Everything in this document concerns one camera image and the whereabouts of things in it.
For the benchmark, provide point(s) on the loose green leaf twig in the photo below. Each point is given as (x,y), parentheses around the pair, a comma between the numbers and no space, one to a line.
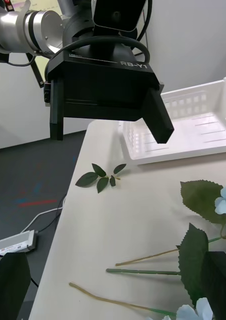
(86,178)

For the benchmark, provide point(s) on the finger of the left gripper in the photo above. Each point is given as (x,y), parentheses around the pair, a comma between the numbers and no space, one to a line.
(56,112)
(158,117)

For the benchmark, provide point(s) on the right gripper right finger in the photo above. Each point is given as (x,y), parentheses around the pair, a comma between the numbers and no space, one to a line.
(219,285)

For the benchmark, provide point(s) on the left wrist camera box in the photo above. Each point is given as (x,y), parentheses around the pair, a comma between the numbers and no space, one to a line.
(118,15)

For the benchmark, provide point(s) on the grey power supply box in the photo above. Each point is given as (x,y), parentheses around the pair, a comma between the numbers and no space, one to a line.
(15,243)

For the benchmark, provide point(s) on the shallow white plastic box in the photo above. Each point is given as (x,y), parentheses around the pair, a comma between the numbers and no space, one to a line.
(193,140)

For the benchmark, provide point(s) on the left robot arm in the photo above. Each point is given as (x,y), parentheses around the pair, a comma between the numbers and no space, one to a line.
(38,30)

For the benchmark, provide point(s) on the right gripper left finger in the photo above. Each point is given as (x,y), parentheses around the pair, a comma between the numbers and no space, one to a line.
(9,287)

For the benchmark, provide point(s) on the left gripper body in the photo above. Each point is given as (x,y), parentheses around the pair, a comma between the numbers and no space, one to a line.
(100,87)

